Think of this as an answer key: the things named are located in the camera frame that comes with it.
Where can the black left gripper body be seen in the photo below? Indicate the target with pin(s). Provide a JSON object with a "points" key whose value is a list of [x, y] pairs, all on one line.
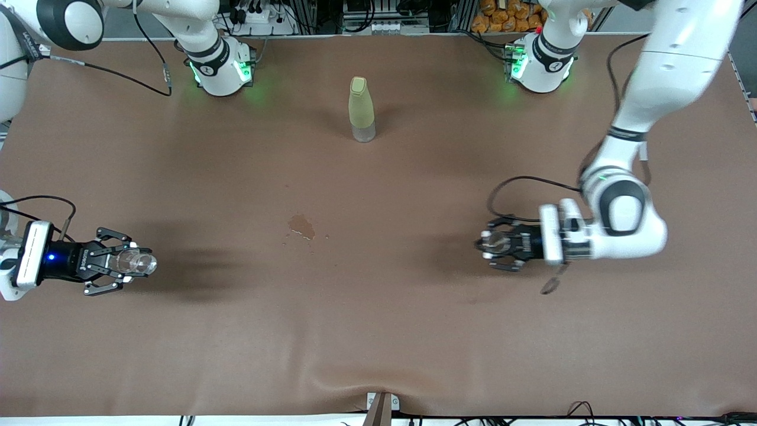
{"points": [[528, 242]]}

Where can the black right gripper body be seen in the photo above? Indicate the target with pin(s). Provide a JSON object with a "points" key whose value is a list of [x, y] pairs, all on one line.
{"points": [[68, 260]]}

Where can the steel shaker cup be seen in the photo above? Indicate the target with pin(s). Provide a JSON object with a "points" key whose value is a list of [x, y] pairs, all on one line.
{"points": [[495, 241]]}

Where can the clear glass measuring cup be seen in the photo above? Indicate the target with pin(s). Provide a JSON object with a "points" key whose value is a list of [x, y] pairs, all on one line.
{"points": [[135, 262]]}

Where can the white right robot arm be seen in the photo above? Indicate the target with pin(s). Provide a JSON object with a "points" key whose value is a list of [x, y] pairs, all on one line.
{"points": [[204, 29]]}

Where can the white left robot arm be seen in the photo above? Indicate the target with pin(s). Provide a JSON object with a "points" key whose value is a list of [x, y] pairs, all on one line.
{"points": [[668, 71]]}

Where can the brown table mat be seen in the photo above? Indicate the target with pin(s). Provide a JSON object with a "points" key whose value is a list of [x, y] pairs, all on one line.
{"points": [[378, 325]]}

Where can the yellow-green plastic bottle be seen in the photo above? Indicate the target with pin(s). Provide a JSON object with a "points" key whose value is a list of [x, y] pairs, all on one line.
{"points": [[361, 106]]}

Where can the brown liquid puddle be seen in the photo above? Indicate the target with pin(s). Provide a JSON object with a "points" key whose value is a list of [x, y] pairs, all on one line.
{"points": [[301, 225]]}

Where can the brown angled bar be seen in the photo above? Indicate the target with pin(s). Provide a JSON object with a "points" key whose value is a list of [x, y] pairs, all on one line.
{"points": [[379, 414]]}

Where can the orange snack bags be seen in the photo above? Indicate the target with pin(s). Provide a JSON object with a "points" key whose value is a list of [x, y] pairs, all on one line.
{"points": [[502, 18]]}

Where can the white socket bar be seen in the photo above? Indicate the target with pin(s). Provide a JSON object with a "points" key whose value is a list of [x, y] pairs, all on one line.
{"points": [[396, 27]]}

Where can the white power strip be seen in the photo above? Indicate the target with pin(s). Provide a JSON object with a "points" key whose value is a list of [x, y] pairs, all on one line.
{"points": [[263, 21]]}

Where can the grey metal edge bracket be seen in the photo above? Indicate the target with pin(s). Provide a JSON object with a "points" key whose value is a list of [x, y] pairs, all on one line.
{"points": [[395, 402]]}

